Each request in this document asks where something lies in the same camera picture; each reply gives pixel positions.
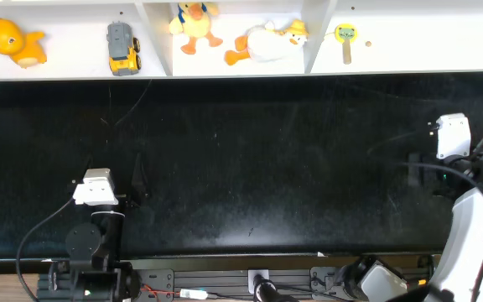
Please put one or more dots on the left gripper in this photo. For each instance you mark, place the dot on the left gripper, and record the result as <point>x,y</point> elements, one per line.
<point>124,199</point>

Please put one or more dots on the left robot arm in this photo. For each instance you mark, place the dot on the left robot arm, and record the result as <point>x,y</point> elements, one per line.
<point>83,241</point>

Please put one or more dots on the mounting rail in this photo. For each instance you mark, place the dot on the mounting rail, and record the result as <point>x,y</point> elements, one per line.
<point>224,282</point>

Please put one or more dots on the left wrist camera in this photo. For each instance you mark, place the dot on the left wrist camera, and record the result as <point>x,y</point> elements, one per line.
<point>95,189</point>

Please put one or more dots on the white plush duck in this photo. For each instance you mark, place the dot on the white plush duck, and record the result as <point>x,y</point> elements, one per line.
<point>271,44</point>

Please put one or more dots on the grey and yellow toy truck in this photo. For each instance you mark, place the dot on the grey and yellow toy truck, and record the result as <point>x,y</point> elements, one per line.
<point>122,48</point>

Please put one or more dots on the yellow rubber duck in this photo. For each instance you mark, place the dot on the yellow rubber duck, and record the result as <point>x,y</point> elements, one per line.
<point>13,40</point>

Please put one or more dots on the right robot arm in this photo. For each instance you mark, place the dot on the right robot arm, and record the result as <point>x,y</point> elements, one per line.
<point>465,235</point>

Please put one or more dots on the white shelf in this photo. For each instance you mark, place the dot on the white shelf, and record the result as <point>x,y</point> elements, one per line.
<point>413,54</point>

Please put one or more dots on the yellow rattle drum toy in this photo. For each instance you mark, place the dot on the yellow rattle drum toy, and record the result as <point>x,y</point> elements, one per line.
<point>346,34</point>

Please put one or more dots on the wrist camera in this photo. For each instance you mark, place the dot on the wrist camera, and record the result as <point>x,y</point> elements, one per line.
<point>453,136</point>
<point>95,189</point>

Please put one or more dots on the yellow plush duck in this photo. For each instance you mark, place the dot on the yellow plush duck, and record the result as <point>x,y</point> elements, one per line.
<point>195,25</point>

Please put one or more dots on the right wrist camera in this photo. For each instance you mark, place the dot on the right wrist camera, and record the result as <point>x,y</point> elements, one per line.
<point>453,136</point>

